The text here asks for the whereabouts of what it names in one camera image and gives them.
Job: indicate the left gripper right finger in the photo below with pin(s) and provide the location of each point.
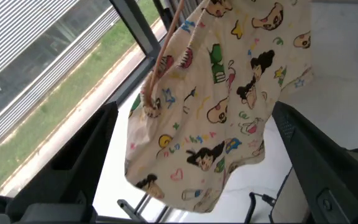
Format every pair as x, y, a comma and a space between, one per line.
331, 174

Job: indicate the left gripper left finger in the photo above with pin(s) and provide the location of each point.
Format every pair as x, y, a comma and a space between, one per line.
73, 174

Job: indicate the cream printed garment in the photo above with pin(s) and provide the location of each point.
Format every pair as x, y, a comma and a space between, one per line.
222, 93

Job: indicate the pink clothes hanger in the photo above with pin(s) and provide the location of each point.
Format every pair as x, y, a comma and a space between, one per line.
163, 53

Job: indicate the black clothes rack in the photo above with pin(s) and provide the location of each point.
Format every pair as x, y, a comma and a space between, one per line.
129, 208

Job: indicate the window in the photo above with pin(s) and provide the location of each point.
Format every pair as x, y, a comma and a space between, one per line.
135, 25

